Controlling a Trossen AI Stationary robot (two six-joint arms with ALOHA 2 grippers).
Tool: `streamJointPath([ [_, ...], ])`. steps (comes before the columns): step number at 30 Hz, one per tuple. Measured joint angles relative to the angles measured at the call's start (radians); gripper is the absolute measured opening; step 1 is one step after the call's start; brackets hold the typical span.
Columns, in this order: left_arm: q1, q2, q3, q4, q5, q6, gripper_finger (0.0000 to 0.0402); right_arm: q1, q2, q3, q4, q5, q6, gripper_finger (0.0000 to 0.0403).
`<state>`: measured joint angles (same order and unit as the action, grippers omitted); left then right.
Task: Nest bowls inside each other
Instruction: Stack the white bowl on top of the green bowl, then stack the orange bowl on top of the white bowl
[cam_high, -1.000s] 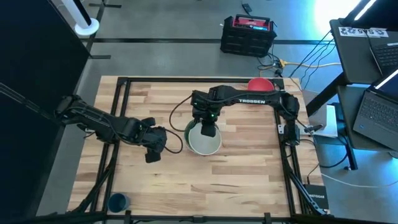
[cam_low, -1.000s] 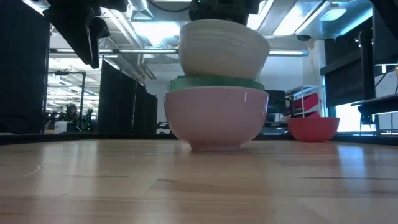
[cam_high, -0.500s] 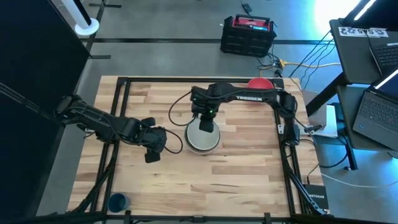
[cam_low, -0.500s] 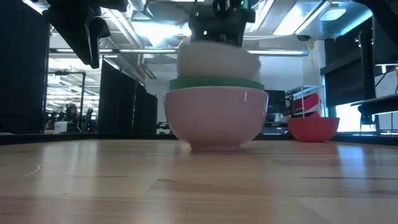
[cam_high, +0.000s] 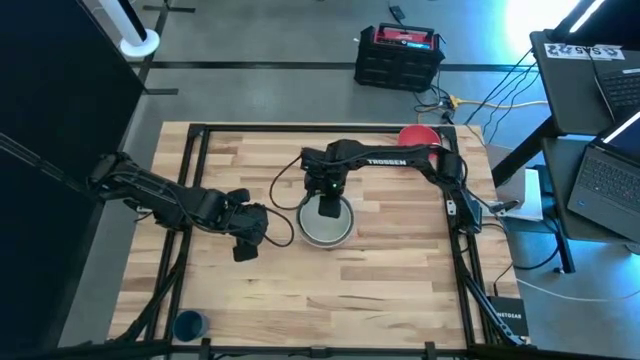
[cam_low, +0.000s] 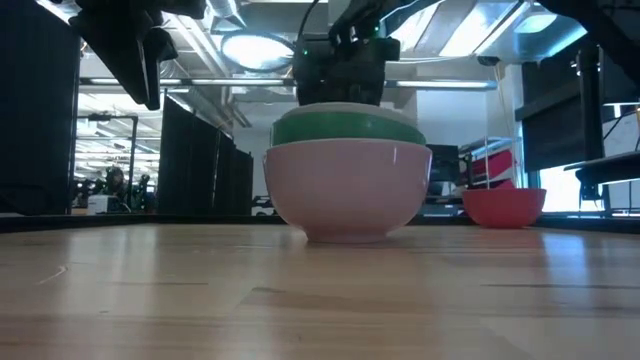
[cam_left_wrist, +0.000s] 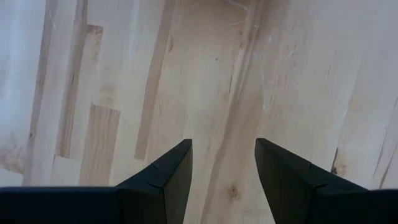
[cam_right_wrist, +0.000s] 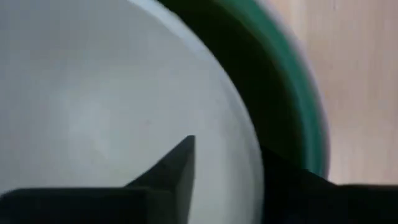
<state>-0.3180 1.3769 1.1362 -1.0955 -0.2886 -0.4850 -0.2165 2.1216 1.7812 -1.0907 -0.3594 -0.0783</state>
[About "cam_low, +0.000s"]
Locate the black window blind panel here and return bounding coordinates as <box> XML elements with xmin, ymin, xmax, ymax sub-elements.
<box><xmin>513</xmin><ymin>44</ymin><xmax>605</xmax><ymax>174</ymax></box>

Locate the pink bowl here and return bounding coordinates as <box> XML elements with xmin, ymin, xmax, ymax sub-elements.
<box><xmin>262</xmin><ymin>138</ymin><xmax>434</xmax><ymax>245</ymax></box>

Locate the silver air duct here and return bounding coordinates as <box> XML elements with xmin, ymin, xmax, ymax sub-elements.
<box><xmin>204</xmin><ymin>0</ymin><xmax>249</xmax><ymax>36</ymax></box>

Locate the red panel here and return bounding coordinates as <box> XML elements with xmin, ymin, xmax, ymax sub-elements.
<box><xmin>468</xmin><ymin>148</ymin><xmax>517</xmax><ymax>190</ymax></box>

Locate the tall black panel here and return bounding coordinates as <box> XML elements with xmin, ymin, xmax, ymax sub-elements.
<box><xmin>0</xmin><ymin>0</ymin><xmax>82</xmax><ymax>217</ymax></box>

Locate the small white device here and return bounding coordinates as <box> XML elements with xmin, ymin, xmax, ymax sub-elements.
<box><xmin>87</xmin><ymin>194</ymin><xmax>122</xmax><ymax>216</ymax></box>

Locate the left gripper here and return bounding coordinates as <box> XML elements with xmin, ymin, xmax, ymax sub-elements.
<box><xmin>68</xmin><ymin>0</ymin><xmax>208</xmax><ymax>112</ymax></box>

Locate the round ceiling lamp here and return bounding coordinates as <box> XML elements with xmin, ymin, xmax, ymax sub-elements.
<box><xmin>220</xmin><ymin>31</ymin><xmax>297</xmax><ymax>73</ymax></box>

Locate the green bowl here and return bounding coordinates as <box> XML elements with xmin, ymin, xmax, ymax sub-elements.
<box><xmin>270</xmin><ymin>110</ymin><xmax>428</xmax><ymax>148</ymax></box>

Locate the thin white pole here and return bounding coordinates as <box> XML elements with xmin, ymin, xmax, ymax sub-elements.
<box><xmin>483</xmin><ymin>64</ymin><xmax>491</xmax><ymax>190</ymax></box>

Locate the black monitor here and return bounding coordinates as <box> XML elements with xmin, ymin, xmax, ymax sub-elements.
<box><xmin>426</xmin><ymin>143</ymin><xmax>461</xmax><ymax>184</ymax></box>

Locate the black table edge rail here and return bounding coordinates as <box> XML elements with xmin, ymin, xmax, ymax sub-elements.
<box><xmin>0</xmin><ymin>213</ymin><xmax>640</xmax><ymax>235</ymax></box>

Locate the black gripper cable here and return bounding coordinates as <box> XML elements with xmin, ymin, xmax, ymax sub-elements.
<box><xmin>297</xmin><ymin>0</ymin><xmax>322</xmax><ymax>42</ymax></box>

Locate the red bowl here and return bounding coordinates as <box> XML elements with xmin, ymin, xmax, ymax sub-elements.
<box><xmin>461</xmin><ymin>187</ymin><xmax>548</xmax><ymax>230</ymax></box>

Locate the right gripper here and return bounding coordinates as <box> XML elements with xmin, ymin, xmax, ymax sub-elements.
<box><xmin>291</xmin><ymin>35</ymin><xmax>402</xmax><ymax>108</ymax></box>

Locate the black desk with stand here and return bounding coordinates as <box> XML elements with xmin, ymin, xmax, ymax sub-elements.
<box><xmin>563</xmin><ymin>151</ymin><xmax>640</xmax><ymax>217</ymax></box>

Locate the black partition wall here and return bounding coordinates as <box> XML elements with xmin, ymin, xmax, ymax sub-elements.
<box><xmin>157</xmin><ymin>93</ymin><xmax>255</xmax><ymax>217</ymax></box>

